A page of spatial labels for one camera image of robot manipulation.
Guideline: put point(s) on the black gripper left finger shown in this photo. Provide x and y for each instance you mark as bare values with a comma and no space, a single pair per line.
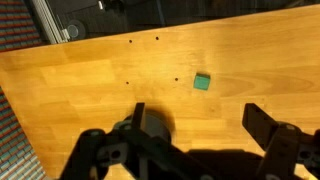
138,116

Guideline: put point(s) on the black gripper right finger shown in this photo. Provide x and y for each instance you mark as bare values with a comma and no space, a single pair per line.
260,123

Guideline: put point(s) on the small green block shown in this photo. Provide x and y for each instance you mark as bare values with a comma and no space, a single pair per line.
201,82

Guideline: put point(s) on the black bowl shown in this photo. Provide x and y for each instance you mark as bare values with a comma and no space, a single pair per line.
157,125

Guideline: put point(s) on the black round caster foot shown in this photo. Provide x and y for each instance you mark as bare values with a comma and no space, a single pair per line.
75,30

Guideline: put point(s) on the aluminium extrusion rail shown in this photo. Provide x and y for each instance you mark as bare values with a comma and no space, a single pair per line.
50,21

